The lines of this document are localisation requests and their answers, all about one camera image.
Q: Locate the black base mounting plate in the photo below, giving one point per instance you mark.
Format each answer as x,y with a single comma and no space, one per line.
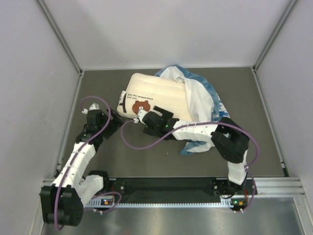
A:
165,190

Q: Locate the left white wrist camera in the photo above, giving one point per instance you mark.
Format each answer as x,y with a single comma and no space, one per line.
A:
93,106

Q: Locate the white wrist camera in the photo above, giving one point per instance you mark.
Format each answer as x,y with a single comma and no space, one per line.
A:
93,106
140,115

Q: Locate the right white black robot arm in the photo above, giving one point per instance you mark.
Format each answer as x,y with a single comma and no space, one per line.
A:
231,144

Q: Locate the blue white bear pillowcase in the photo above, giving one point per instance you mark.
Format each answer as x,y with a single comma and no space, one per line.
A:
203,102

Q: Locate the grey slotted cable duct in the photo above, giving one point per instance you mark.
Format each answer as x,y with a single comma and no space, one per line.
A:
221,203

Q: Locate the cream bear pillow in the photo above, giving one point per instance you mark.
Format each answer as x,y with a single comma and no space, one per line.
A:
146,91

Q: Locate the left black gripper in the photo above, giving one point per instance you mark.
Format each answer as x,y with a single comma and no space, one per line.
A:
115,123

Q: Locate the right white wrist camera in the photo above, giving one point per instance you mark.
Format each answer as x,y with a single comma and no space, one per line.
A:
140,115

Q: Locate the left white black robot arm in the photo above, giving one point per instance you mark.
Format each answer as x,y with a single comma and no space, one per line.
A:
63,202

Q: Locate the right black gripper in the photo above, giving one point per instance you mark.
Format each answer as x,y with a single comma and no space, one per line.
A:
167,114

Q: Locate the aluminium frame rail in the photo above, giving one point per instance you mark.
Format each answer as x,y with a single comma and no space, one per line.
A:
253,186

